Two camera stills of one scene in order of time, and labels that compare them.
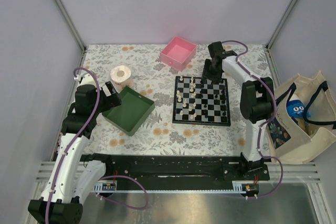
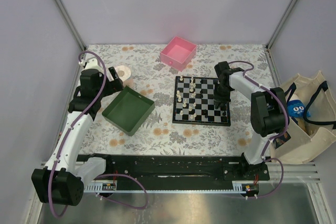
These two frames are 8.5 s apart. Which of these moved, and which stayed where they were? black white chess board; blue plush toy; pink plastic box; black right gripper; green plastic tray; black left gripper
Moved: black right gripper; black left gripper
Stayed: green plastic tray; pink plastic box; black white chess board; blue plush toy
